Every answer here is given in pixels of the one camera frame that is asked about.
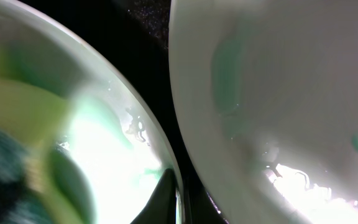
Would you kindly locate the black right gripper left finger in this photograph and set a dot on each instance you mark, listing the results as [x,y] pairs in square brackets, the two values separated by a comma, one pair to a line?
[161,207]

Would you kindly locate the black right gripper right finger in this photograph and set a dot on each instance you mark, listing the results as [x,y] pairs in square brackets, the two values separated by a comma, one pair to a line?
[202,209]

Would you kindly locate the green and yellow sponge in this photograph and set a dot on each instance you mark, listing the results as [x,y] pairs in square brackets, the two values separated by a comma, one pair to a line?
[39,182]

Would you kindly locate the round black tray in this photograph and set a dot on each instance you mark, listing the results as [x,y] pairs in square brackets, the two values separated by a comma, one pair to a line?
[133,36]

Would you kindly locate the white plate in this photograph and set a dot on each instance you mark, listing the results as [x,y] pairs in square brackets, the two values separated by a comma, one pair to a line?
[266,98]

